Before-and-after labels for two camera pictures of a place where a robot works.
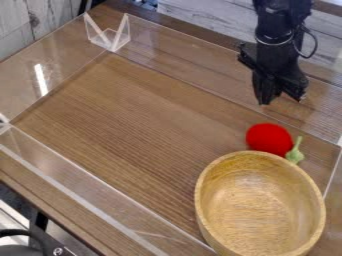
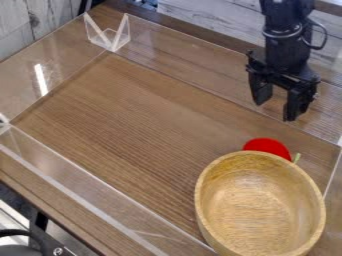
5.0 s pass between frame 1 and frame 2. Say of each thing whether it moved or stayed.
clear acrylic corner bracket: stayed
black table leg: stayed
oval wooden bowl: stayed
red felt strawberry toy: moved
